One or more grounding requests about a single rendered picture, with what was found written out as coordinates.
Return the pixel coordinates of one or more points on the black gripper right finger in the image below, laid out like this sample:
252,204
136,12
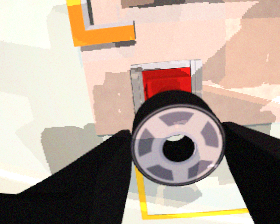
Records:
254,161

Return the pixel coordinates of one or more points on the yellow tape border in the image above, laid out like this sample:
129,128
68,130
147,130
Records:
144,215

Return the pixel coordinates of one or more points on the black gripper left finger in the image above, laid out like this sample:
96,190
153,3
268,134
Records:
91,190

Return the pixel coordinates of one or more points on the black and grey wheel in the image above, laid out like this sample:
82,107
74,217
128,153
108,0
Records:
176,163

